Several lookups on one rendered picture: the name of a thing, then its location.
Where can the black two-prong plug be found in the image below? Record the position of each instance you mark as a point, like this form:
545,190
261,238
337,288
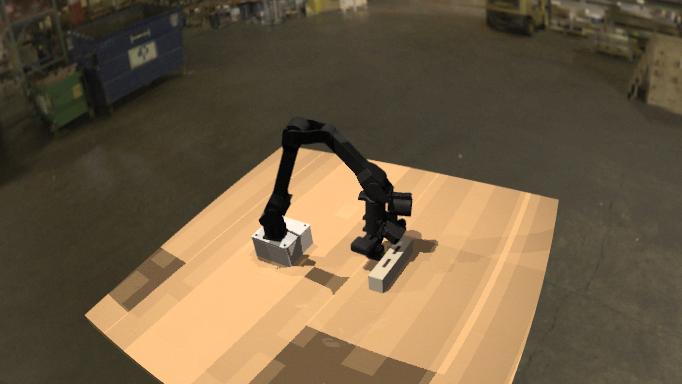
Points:
379,253

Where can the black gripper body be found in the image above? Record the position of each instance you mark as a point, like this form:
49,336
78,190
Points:
366,245

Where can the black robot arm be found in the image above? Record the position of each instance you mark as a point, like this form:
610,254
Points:
377,189

